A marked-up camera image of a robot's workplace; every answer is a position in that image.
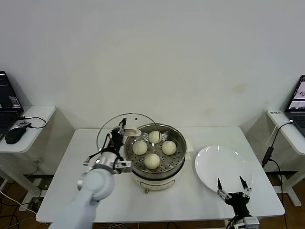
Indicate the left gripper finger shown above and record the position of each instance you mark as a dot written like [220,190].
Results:
[118,130]
[123,123]

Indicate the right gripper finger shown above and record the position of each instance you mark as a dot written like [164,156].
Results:
[219,184]
[243,183]

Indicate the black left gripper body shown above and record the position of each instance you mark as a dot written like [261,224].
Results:
[116,142]

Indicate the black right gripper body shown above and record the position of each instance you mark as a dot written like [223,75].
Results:
[238,199]

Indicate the glass pot lid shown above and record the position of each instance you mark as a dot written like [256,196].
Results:
[133,132]

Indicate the white steamed baozi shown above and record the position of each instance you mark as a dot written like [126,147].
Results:
[169,147]
[155,137]
[151,161]
[139,147]

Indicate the stainless steel steamer basket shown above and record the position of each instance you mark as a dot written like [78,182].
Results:
[179,143]

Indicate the white round plate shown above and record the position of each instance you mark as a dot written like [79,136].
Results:
[219,167]

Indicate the cream electric cooking pot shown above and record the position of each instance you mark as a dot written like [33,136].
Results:
[155,183]

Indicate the small printed label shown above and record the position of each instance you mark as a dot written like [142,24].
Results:
[275,112]

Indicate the white floor power strip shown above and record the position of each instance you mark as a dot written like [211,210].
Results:
[38,184]

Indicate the small black usb hub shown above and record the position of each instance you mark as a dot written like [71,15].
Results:
[23,123]

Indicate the grey laptop with pink screen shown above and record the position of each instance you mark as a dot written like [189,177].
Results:
[297,100]

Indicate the black computer mouse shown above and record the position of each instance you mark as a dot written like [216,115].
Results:
[14,136]

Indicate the black laptop with dark screen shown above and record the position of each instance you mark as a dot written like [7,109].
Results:
[7,95]

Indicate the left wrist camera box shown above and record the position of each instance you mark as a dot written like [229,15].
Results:
[124,167]

